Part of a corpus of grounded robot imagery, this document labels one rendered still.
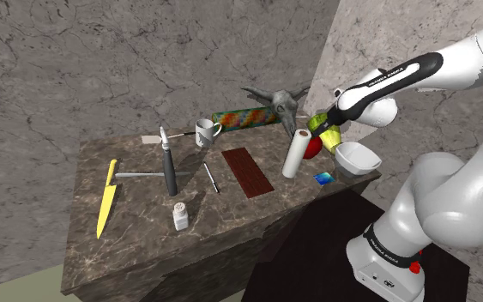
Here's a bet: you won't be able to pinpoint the red apple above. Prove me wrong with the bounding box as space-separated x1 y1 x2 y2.
302 136 323 160

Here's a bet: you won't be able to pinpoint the grey horned animal skull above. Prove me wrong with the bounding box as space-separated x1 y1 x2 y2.
240 85 311 140

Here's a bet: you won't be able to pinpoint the white paper towel roll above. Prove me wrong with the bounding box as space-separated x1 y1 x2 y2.
281 128 312 179

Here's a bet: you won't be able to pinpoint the white bowl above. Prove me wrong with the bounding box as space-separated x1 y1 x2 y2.
334 141 383 177

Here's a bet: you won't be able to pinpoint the colourful patterned roll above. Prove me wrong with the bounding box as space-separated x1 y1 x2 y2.
211 106 285 133

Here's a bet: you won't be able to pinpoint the brown chocolate bar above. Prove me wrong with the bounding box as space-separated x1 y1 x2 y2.
220 147 275 199

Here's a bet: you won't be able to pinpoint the dark robot stand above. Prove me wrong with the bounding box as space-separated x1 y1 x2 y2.
240 188 470 302

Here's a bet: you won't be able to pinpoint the white mug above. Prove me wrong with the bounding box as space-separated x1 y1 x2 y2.
194 118 223 148

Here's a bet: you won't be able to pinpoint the black and silver pen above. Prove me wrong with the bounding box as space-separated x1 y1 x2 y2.
202 161 221 195

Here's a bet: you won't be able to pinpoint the dark grey tall grinder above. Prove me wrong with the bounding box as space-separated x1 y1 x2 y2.
159 126 179 197

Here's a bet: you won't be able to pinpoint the white salt shaker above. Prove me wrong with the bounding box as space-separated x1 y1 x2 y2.
172 202 190 232

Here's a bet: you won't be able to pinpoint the grey metal rod tool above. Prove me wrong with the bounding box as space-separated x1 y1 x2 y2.
115 171 192 178

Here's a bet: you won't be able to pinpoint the brown marble counter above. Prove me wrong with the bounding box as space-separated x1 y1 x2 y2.
60 121 383 302

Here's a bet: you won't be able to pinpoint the yellow knife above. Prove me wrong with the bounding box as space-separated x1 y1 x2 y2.
96 159 118 240

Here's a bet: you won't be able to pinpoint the white spatula with dark handle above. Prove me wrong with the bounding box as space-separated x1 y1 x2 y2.
141 130 197 146

